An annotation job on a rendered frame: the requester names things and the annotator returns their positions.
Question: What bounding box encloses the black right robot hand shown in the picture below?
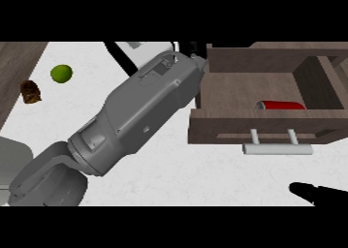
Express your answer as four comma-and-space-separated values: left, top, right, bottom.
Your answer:
287, 181, 348, 207

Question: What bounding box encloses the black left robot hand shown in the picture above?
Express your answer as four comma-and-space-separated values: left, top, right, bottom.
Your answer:
175, 41, 209, 60

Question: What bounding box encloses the brown wooden drawer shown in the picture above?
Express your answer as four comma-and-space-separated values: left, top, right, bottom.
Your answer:
194, 42, 348, 111

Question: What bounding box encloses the red can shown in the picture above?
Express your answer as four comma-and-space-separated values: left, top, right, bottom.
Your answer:
255, 100, 308, 110

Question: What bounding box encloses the green lime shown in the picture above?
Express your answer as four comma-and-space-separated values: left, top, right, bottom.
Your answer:
49, 64, 74, 84

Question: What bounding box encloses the brown lumpy food item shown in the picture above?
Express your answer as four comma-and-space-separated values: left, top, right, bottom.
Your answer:
19, 79, 43, 106

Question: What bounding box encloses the pale grey block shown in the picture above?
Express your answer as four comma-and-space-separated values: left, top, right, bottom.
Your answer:
0, 133, 34, 207

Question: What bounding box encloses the wooden drawer front with handle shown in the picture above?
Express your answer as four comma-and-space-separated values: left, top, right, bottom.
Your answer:
187, 108, 348, 156

